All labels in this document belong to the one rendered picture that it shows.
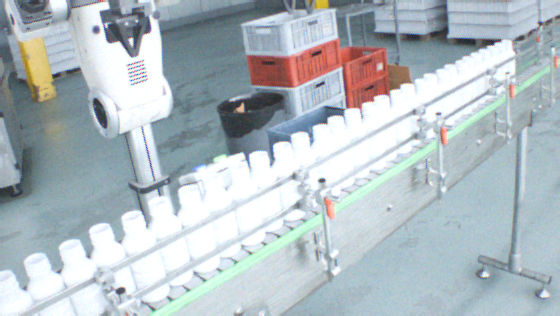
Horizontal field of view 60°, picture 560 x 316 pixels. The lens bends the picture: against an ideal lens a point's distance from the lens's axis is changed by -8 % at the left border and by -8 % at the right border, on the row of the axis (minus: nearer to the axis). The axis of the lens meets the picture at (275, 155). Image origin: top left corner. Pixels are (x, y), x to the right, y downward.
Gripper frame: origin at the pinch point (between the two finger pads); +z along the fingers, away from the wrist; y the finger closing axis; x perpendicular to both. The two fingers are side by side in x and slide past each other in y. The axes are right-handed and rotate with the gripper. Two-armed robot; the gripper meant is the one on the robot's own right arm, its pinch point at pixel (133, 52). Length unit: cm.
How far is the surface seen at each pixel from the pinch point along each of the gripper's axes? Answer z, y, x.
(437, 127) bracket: 33, 25, 64
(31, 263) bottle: 25.5, 12.1, -32.8
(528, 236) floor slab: 139, 3, 196
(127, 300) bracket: 31.9, 24.9, -23.5
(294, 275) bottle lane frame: 51, 19, 15
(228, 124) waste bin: 81, -169, 141
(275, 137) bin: 46, -42, 68
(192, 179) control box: 29.4, -0.3, 7.3
